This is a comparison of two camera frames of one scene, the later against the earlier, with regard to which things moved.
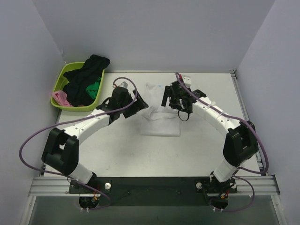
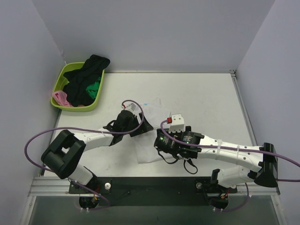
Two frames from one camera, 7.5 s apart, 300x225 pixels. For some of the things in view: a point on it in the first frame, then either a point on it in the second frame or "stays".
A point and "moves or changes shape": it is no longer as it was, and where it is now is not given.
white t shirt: [157, 120] moves or changes shape
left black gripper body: [132, 106] to [138, 124]
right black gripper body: [170, 94] to [158, 142]
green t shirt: [93, 89] stays
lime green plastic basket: [61, 82] stays
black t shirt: [77, 81] stays
